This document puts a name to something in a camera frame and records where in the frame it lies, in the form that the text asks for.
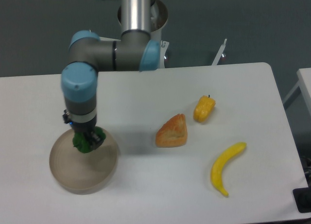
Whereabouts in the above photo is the yellow banana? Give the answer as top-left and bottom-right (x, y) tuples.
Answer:
(210, 142), (247, 197)

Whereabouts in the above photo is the black device at table edge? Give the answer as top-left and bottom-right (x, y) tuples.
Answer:
(293, 187), (311, 213)

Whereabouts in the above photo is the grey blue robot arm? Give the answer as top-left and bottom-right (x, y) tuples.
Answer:
(61, 0), (160, 153)

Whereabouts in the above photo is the beige round plate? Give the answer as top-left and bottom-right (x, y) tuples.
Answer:
(49, 129), (119, 194)

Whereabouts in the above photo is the yellow bell pepper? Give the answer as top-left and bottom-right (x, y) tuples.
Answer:
(193, 95), (216, 123)

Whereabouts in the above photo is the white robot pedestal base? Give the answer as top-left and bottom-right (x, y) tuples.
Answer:
(100, 0), (227, 69)

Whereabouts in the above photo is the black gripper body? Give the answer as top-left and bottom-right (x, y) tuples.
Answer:
(62, 108), (97, 133)

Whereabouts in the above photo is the green bell pepper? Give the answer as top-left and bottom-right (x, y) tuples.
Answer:
(72, 126), (106, 154)

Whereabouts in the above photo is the white side table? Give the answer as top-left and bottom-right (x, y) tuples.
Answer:
(282, 68), (311, 111)

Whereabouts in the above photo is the orange pastry bread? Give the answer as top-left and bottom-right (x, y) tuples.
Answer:
(155, 114), (188, 148)

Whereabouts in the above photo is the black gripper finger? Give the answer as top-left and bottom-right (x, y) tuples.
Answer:
(84, 131), (104, 150)

